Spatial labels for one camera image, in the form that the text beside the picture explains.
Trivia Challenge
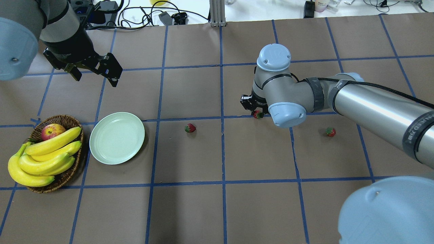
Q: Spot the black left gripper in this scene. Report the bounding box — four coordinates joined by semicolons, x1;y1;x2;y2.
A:
42;40;123;87

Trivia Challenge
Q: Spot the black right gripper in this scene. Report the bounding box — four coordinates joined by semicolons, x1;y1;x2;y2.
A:
240;94;270;116

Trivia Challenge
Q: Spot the red strawberry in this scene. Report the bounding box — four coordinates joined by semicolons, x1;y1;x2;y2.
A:
184;123;196;133
252;110;264;119
325;127;336;137

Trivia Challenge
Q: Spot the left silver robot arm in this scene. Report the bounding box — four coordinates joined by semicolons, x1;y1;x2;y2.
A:
0;0;123;87

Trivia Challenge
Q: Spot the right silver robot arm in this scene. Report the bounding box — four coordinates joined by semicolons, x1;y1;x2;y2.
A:
240;44;434;244

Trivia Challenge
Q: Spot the light green plate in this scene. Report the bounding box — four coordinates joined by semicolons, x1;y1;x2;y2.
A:
89;112;145;165

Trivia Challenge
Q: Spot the woven wicker basket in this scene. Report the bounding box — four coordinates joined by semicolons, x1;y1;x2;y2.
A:
25;114;84;194

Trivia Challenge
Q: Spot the red strawberry on tape line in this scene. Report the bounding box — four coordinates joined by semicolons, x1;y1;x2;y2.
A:
184;123;196;133

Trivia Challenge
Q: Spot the red apple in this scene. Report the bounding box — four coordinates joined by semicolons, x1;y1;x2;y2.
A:
41;123;66;141

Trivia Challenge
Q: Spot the grey power adapter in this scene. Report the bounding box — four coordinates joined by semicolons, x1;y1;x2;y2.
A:
158;12;175;26

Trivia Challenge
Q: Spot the yellow banana bunch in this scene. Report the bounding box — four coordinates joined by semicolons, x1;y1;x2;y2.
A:
7;127;82;187

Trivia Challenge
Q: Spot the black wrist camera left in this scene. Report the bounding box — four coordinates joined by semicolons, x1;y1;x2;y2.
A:
68;0;123;30

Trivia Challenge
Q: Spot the aluminium frame post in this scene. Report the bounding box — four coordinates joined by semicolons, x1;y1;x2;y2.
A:
209;0;226;27

